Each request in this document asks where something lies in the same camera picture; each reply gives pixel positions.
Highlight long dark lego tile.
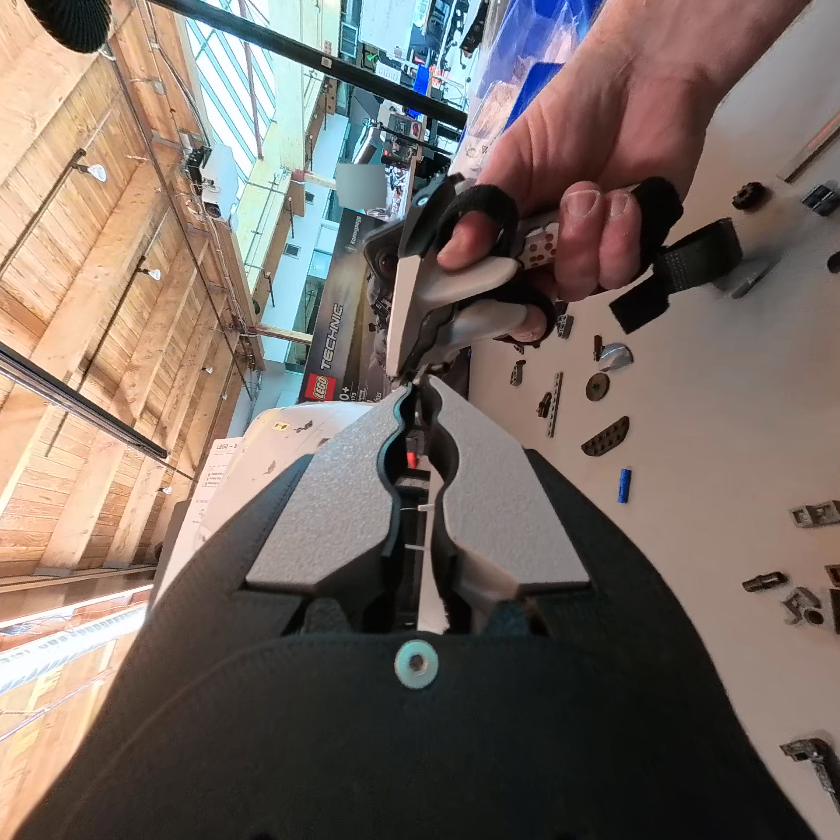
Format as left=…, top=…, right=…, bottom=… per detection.
left=777, top=125, right=840, bottom=183

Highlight blue storage bin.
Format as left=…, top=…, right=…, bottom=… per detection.
left=469, top=0, right=595, bottom=132

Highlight black metal pole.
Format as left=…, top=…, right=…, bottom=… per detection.
left=0, top=341, right=168, bottom=460
left=147, top=0, right=470, bottom=126

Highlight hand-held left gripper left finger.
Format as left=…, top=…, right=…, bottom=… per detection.
left=245, top=382, right=421, bottom=634

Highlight grey two-hole lego piece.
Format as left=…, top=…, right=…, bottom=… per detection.
left=789, top=500, right=840, bottom=529

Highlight dark grey half-round lego plate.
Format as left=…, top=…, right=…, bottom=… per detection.
left=581, top=416, right=631, bottom=458

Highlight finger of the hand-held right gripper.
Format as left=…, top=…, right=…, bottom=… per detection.
left=416, top=308, right=473, bottom=378
left=386, top=255, right=437, bottom=378

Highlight lego set box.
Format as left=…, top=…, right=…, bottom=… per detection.
left=298, top=203, right=473, bottom=408

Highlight silver curved lego piece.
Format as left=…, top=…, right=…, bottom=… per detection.
left=592, top=335, right=635, bottom=373

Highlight person's right forearm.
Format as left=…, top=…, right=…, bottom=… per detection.
left=577, top=0, right=818, bottom=122

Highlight grey lego piece cluster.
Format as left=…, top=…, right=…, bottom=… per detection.
left=781, top=586, right=826, bottom=626

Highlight long black lego axle connector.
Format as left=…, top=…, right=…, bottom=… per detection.
left=780, top=737, right=840, bottom=798

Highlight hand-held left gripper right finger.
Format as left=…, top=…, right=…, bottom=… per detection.
left=422, top=375, right=593, bottom=634

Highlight person's right hand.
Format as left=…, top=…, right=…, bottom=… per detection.
left=436, top=25, right=724, bottom=343

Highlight clear plastic parts bags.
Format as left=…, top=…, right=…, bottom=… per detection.
left=472, top=59, right=546, bottom=132

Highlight white printed paper sheet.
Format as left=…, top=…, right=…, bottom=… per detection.
left=154, top=400, right=378, bottom=592

